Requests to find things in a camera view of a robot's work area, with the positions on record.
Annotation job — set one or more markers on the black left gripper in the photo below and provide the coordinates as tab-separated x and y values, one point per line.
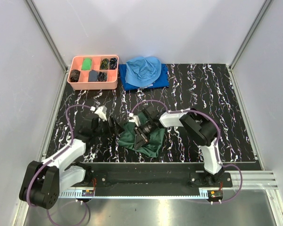
115	129

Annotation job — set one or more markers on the dark green cloth napkin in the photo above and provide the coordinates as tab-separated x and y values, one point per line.
151	148

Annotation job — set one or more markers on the green rolled cloth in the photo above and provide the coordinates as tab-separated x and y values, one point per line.
87	64

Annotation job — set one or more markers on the pink compartment tray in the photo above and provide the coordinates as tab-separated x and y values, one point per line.
83	83

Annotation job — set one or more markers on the dark rolled sock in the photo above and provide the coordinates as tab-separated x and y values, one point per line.
74	75

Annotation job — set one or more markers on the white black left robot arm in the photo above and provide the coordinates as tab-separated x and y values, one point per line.
45	180

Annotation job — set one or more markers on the grey folded cloth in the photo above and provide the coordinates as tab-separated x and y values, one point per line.
93	76

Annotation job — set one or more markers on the black marble pattern mat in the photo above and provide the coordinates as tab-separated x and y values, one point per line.
207	87

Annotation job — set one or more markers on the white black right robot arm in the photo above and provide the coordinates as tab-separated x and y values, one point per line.
203	130

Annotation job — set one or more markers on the light blue bucket hat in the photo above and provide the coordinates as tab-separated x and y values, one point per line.
142	71

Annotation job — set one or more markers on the black yellow rolled sock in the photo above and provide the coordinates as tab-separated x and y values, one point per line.
104	64

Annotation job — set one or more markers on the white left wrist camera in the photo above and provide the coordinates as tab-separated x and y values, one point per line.
100	111

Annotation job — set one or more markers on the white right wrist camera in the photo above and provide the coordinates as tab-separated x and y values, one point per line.
134	119

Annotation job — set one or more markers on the black patterned rolled sock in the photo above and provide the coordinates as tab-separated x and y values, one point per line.
102	77

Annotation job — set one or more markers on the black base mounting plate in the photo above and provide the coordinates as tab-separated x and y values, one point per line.
145	180

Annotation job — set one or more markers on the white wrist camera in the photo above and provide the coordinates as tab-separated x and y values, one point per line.
100	111
134	119

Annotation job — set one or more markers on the black blue rolled sock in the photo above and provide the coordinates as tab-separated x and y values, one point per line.
113	63

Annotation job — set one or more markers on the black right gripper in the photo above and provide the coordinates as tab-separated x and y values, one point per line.
139	141

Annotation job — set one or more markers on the blue folded cloth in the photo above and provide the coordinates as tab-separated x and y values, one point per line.
161	82

